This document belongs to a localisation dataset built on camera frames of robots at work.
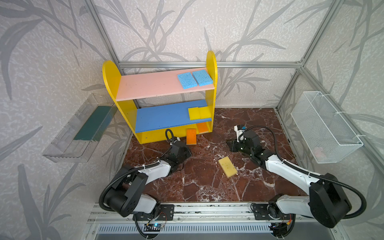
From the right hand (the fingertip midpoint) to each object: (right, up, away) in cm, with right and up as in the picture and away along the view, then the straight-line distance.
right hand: (226, 136), depth 85 cm
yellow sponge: (-12, +15, +12) cm, 22 cm away
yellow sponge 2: (-19, +14, +11) cm, 26 cm away
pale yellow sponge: (+1, -18, +4) cm, 19 cm away
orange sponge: (-22, -2, +17) cm, 27 cm away
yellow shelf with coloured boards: (-35, +26, +36) cm, 56 cm away
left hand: (-20, -6, +6) cm, 21 cm away
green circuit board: (-35, -41, -15) cm, 56 cm away
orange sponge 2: (-14, +4, +22) cm, 27 cm away
